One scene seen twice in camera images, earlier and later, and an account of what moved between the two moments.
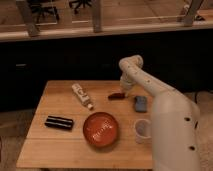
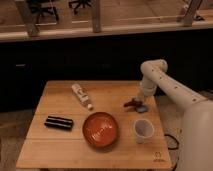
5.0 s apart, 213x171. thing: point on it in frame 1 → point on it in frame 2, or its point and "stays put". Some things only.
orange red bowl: (100, 129) stays put
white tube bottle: (82, 95) stays put
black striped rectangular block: (59, 122) stays put
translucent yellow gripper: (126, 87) → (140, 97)
